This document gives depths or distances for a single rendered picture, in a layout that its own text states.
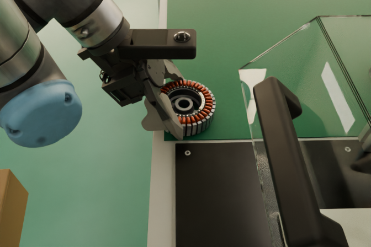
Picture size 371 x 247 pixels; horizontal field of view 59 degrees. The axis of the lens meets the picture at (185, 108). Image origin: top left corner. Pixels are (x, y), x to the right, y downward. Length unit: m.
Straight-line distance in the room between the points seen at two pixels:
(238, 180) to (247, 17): 0.47
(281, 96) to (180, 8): 0.68
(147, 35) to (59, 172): 1.08
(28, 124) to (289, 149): 0.23
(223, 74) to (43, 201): 0.99
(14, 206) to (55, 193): 0.93
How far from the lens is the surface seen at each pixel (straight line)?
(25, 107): 0.32
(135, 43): 0.48
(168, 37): 0.49
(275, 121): 0.20
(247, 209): 0.49
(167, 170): 0.54
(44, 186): 1.48
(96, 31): 0.45
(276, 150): 0.19
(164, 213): 0.50
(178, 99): 0.59
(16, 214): 0.53
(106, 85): 0.52
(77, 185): 1.44
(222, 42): 0.76
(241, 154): 0.53
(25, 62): 0.31
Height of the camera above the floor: 1.21
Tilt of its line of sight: 49 degrees down
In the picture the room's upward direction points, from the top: straight up
